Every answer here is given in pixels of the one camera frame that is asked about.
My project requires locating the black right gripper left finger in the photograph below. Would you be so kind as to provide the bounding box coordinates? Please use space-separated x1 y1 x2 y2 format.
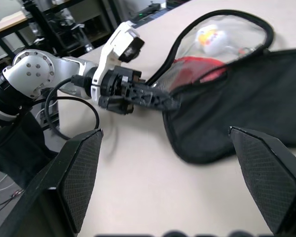
0 127 105 237

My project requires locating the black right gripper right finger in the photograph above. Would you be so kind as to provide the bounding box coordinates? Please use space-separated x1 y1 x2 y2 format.
227 125 296 237

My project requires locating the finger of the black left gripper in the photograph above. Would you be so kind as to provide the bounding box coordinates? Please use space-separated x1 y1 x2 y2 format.
132 82 182 112

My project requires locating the red table tennis paddle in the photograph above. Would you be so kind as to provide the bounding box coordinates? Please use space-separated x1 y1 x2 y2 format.
170 56 229 87

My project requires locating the black mesh paddle case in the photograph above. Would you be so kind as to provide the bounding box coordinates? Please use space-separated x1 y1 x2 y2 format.
148 9 296 165

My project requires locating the dark robot torso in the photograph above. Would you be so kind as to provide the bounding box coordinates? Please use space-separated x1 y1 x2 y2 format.
0 116 61 191

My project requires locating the black metal shelf rack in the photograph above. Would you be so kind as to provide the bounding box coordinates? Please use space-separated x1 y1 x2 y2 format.
27 0 119 56

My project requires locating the white printed ball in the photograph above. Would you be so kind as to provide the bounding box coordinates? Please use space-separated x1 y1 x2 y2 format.
194 24 229 54

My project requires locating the black electronic device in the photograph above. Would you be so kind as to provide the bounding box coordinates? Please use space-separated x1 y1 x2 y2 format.
132 1 175 22

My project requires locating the wooden desk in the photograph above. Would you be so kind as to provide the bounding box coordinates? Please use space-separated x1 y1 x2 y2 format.
0 11 32 37

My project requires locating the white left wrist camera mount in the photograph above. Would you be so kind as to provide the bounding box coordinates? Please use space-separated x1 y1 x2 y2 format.
90 21 146 107

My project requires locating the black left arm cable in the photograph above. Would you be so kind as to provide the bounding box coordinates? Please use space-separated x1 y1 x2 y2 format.
45 75 101 142

